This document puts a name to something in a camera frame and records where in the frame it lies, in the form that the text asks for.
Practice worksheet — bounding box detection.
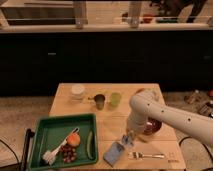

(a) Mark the silver fork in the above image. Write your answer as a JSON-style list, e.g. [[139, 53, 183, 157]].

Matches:
[[128, 152, 165, 159]]

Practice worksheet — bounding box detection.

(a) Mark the green plastic cup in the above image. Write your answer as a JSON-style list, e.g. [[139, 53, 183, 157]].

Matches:
[[110, 92, 122, 107]]

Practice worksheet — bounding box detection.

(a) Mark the green cucumber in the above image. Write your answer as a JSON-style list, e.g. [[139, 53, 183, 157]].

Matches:
[[86, 131, 93, 160]]

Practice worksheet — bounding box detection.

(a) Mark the orange fruit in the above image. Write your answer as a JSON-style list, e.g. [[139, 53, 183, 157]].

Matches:
[[67, 133, 81, 147]]

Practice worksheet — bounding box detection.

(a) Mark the green plastic tray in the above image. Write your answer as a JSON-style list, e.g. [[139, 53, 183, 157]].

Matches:
[[28, 113, 99, 171]]

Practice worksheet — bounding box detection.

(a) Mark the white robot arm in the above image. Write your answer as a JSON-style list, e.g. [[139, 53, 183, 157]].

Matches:
[[127, 89, 213, 148]]

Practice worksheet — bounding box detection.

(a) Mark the red grape bunch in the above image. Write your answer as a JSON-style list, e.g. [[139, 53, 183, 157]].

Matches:
[[60, 144, 77, 163]]

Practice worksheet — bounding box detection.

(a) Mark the wooden table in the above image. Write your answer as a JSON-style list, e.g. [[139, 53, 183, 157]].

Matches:
[[46, 83, 186, 171]]

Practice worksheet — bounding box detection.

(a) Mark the dark red bowl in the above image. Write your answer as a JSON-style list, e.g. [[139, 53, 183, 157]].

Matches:
[[143, 118, 162, 135]]

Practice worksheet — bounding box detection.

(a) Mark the white dish brush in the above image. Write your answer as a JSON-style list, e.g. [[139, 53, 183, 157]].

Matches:
[[41, 127, 80, 166]]

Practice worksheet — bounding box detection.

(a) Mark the black cabinet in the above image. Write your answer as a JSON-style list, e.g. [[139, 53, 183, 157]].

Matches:
[[0, 31, 213, 96]]

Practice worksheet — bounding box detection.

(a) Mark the black stand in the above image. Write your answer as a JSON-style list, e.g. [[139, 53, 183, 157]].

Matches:
[[20, 129, 35, 171]]

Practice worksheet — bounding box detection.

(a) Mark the metal measuring cup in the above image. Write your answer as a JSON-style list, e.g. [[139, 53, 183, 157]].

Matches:
[[88, 94, 105, 110]]

